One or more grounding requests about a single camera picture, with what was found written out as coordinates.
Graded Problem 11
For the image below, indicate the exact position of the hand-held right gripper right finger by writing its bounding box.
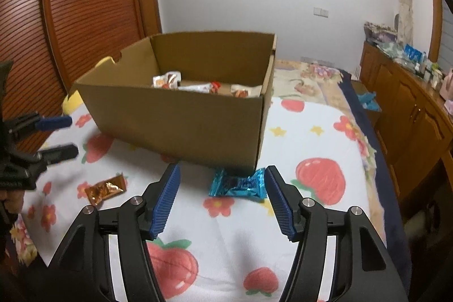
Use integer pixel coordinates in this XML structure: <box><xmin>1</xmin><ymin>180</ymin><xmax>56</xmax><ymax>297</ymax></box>
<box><xmin>264</xmin><ymin>165</ymin><xmax>411</xmax><ymax>302</ymax></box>

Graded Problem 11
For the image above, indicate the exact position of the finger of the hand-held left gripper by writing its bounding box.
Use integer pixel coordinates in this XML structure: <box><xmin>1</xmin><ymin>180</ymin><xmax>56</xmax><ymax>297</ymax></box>
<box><xmin>9</xmin><ymin>113</ymin><xmax>73</xmax><ymax>142</ymax></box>
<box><xmin>15</xmin><ymin>143</ymin><xmax>79</xmax><ymax>176</ymax></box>

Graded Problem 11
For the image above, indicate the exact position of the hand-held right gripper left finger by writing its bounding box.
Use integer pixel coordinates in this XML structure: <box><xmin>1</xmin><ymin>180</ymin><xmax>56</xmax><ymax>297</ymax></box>
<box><xmin>48</xmin><ymin>163</ymin><xmax>182</xmax><ymax>302</ymax></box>

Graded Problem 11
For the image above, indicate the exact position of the shiny blue candy packet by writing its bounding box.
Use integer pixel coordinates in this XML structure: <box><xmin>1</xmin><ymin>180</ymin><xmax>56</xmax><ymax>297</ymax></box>
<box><xmin>208</xmin><ymin>168</ymin><xmax>267</xmax><ymax>200</ymax></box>

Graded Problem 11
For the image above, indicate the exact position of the shiny copper snack packet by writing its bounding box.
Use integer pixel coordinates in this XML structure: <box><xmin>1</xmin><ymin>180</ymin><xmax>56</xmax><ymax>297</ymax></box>
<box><xmin>77</xmin><ymin>173</ymin><xmax>127</xmax><ymax>206</ymax></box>

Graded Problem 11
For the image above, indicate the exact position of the brown cardboard box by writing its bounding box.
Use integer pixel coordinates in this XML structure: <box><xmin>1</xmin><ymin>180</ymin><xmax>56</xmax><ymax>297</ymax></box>
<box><xmin>72</xmin><ymin>31</ymin><xmax>277</xmax><ymax>173</ymax></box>

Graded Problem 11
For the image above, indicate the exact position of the clear cracker packet gold edge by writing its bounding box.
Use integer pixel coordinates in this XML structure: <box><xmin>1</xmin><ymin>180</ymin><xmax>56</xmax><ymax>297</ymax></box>
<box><xmin>231</xmin><ymin>84</ymin><xmax>262</xmax><ymax>99</ymax></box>

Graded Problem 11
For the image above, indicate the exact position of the white red snack packet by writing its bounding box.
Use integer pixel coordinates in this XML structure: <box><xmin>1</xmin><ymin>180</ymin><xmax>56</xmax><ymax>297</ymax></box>
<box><xmin>179</xmin><ymin>82</ymin><xmax>223</xmax><ymax>94</ymax></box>

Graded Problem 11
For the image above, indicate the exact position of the white orange snack packet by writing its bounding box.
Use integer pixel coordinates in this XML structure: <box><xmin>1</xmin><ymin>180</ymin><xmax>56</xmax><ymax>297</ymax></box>
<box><xmin>152</xmin><ymin>71</ymin><xmax>182</xmax><ymax>89</ymax></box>

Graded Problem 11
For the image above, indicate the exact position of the person's left hand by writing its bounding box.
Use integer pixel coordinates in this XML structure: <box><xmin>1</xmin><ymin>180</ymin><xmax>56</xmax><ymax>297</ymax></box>
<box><xmin>0</xmin><ymin>188</ymin><xmax>26</xmax><ymax>218</ymax></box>

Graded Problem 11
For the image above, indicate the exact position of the yellow plush toy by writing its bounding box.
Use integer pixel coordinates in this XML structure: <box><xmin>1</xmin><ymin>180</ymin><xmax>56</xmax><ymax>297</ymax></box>
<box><xmin>62</xmin><ymin>55</ymin><xmax>117</xmax><ymax>113</ymax></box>

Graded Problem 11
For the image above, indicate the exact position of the white floral strawberry blanket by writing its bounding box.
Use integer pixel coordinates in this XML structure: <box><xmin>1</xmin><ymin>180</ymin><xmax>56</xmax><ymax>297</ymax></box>
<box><xmin>10</xmin><ymin>90</ymin><xmax>390</xmax><ymax>302</ymax></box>

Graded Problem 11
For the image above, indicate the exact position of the wooden slatted wardrobe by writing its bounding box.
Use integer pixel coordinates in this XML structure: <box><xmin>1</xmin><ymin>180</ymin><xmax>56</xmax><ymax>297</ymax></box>
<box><xmin>0</xmin><ymin>0</ymin><xmax>163</xmax><ymax>161</ymax></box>

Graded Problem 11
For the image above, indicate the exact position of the floral bed sheet navy border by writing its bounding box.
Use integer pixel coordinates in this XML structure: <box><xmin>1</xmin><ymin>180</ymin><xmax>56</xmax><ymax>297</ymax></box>
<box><xmin>272</xmin><ymin>59</ymin><xmax>413</xmax><ymax>288</ymax></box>

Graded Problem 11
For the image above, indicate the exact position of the teal plastic bag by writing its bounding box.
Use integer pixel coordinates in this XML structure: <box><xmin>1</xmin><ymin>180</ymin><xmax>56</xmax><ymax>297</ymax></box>
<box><xmin>357</xmin><ymin>91</ymin><xmax>381</xmax><ymax>112</ymax></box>

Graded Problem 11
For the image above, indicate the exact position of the wooden cabinet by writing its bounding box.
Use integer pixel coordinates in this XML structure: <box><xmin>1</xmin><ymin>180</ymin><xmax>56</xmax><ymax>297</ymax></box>
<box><xmin>357</xmin><ymin>40</ymin><xmax>453</xmax><ymax>214</ymax></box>

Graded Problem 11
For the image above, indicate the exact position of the cluttered wooden desk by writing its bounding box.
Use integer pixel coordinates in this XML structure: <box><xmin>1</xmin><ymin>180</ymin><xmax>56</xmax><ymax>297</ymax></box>
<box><xmin>364</xmin><ymin>21</ymin><xmax>446</xmax><ymax>90</ymax></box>

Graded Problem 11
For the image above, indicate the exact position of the pink container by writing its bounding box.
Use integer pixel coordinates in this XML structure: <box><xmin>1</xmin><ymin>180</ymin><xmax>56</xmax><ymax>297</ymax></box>
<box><xmin>441</xmin><ymin>70</ymin><xmax>453</xmax><ymax>113</ymax></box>

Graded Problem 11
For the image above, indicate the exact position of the white window blind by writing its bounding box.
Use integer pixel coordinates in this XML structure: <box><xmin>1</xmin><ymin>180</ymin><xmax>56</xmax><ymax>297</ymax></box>
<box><xmin>439</xmin><ymin>0</ymin><xmax>453</xmax><ymax>71</ymax></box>

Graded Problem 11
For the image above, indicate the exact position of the wooden window frame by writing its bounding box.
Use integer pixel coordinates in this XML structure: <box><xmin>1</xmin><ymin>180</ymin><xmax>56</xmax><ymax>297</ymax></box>
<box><xmin>429</xmin><ymin>0</ymin><xmax>444</xmax><ymax>59</ymax></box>

